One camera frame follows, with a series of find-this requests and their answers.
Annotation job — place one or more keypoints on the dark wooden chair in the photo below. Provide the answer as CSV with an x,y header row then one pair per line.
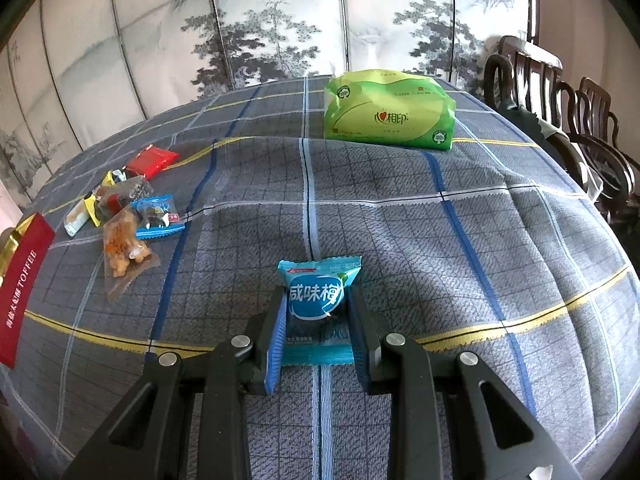
x,y
600,125
520,75

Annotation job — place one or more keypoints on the white and yellow snack packet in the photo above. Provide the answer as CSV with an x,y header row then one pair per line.
x,y
80,215

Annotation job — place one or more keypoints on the clear packet of orange snacks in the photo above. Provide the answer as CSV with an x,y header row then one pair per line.
x,y
120,245

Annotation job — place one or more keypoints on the grey checked tablecloth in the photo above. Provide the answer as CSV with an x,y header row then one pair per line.
x,y
400,240

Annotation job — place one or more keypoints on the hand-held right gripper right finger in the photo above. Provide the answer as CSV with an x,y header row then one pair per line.
x,y
356,332

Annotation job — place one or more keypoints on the small clear red-label packet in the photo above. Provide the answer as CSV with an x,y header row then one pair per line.
x,y
125,192

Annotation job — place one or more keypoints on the red tin box gold inside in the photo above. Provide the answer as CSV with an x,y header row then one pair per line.
x,y
25,280

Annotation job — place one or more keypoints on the blue clear-window plum packet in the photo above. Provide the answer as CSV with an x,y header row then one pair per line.
x,y
157,215

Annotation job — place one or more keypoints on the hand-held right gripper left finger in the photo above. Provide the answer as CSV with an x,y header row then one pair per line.
x,y
277,340

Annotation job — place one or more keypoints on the green tissue pack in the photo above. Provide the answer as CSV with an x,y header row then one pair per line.
x,y
390,110

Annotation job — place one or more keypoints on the light blue plum snack packet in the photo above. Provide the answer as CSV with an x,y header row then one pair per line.
x,y
315,295

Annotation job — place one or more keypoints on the landscape painted folding screen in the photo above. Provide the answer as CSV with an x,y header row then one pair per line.
x,y
250,20

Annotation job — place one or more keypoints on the small yellow candy packet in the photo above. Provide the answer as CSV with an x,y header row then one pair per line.
x,y
111,178

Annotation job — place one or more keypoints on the red snack packet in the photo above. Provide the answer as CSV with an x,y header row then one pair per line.
x,y
150,161

